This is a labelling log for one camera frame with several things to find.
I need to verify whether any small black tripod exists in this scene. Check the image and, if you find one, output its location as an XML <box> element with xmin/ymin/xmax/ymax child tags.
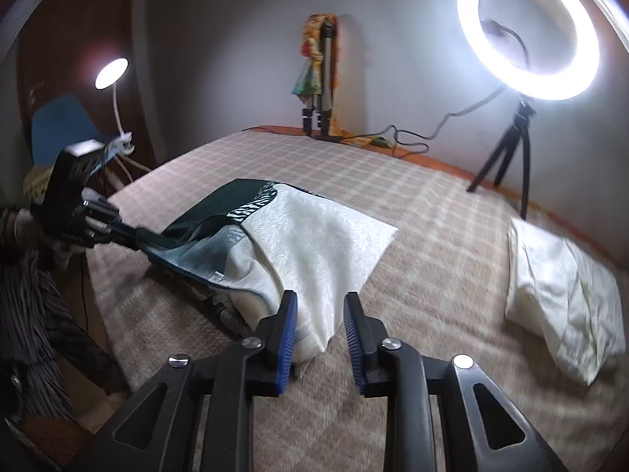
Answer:
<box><xmin>466</xmin><ymin>99</ymin><xmax>536</xmax><ymax>221</ymax></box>

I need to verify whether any green and white printed T-shirt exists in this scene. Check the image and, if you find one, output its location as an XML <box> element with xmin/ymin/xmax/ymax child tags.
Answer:
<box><xmin>142</xmin><ymin>178</ymin><xmax>400</xmax><ymax>379</ymax></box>

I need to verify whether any folded grey tripod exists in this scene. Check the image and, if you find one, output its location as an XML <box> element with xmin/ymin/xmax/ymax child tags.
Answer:
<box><xmin>300</xmin><ymin>22</ymin><xmax>340</xmax><ymax>138</ymax></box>

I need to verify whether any leopard print cloth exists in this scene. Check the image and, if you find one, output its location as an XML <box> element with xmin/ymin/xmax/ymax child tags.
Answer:
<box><xmin>22</xmin><ymin>164</ymin><xmax>55</xmax><ymax>202</ymax></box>

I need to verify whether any checkered bed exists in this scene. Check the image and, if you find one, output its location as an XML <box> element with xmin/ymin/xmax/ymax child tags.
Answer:
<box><xmin>86</xmin><ymin>130</ymin><xmax>629</xmax><ymax>472</ymax></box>

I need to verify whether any white ring light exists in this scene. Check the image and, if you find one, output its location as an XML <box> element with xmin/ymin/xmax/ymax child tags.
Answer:
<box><xmin>457</xmin><ymin>0</ymin><xmax>601</xmax><ymax>103</ymax></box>

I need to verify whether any blue chair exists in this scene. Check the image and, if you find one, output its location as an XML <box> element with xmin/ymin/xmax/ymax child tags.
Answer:
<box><xmin>30</xmin><ymin>94</ymin><xmax>111</xmax><ymax>168</ymax></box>

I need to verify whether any white lamp cable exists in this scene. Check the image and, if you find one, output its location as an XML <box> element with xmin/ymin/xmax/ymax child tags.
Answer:
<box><xmin>105</xmin><ymin>155</ymin><xmax>153</xmax><ymax>192</ymax></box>

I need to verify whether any black power cable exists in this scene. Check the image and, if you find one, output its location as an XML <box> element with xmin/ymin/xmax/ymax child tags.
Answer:
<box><xmin>256</xmin><ymin>86</ymin><xmax>507</xmax><ymax>158</ymax></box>

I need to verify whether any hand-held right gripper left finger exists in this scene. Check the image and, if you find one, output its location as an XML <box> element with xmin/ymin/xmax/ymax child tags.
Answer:
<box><xmin>69</xmin><ymin>291</ymin><xmax>299</xmax><ymax>472</ymax></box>

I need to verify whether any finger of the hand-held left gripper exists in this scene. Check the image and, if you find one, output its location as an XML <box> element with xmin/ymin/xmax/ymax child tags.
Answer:
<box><xmin>83</xmin><ymin>187</ymin><xmax>168</xmax><ymax>253</ymax></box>

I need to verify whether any folded tripod with doll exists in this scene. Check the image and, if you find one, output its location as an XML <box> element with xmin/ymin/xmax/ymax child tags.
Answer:
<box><xmin>291</xmin><ymin>14</ymin><xmax>394</xmax><ymax>148</ymax></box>

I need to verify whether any white clip-on desk lamp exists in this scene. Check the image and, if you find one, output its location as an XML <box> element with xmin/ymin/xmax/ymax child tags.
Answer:
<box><xmin>94</xmin><ymin>58</ymin><xmax>136</xmax><ymax>158</ymax></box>

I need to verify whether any folded white garment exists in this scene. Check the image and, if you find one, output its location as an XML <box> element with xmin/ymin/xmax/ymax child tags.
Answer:
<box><xmin>505</xmin><ymin>217</ymin><xmax>627</xmax><ymax>387</ymax></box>

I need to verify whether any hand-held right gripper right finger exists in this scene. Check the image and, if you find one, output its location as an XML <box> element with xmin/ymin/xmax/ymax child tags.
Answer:
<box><xmin>343</xmin><ymin>292</ymin><xmax>568</xmax><ymax>472</ymax></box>

